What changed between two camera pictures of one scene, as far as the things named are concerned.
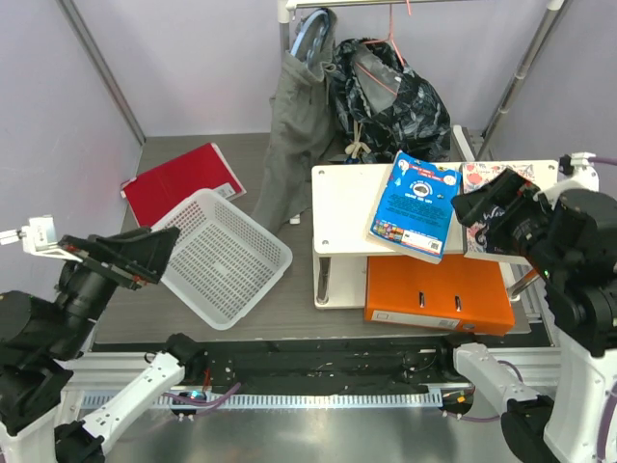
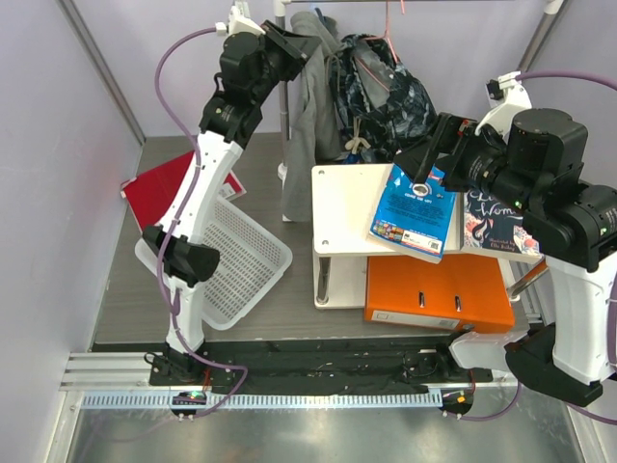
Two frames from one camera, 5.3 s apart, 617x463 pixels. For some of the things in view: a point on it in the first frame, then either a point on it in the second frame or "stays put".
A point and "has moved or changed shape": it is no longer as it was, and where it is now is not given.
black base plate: x=326 y=365 stays put
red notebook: x=149 y=194 stays put
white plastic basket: x=224 y=260 stays put
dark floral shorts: x=382 y=106 stays put
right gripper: x=506 y=188 -> x=458 y=132
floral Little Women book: x=493 y=232 stays put
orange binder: x=462 y=291 stays put
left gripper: x=133 y=256 -> x=292 y=47
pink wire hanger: x=389 y=38 has moved or changed shape
